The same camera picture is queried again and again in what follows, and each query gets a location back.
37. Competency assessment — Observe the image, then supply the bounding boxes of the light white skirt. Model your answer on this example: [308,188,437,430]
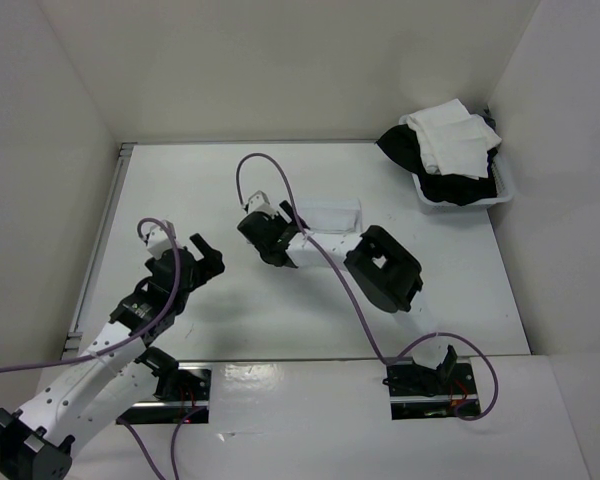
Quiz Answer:
[295,198,362,234]

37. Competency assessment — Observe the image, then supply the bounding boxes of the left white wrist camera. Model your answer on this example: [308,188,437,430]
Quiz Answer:
[138,219,179,260]

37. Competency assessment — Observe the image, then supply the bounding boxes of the black skirt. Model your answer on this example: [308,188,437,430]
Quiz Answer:
[376,124,498,206]

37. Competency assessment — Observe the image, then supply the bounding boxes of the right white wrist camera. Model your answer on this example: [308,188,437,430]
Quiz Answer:
[243,190,276,217]

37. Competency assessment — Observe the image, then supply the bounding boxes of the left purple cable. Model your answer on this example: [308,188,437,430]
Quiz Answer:
[0,217,209,479]

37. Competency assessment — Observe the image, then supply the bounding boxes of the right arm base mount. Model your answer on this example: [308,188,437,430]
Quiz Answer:
[382,345,482,420]

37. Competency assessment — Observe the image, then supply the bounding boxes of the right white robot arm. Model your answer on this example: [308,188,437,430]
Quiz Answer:
[237,191,457,393]

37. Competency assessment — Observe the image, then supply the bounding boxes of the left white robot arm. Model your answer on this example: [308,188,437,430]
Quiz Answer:
[0,234,225,479]

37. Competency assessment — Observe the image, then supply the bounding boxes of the purple cable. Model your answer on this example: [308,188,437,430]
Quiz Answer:
[235,153,501,421]
[0,217,209,479]

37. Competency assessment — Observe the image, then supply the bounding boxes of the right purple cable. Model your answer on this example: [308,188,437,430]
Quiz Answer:
[235,153,501,421]

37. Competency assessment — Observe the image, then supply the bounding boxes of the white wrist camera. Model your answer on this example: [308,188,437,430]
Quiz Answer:
[243,190,276,217]
[138,219,179,260]

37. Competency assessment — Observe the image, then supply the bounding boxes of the white plastic laundry basket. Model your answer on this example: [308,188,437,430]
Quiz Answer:
[406,115,513,211]

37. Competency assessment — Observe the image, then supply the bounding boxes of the cream white skirt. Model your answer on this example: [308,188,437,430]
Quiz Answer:
[401,99,502,180]

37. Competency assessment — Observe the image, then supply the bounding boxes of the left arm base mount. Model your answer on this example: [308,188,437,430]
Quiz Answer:
[120,365,212,426]

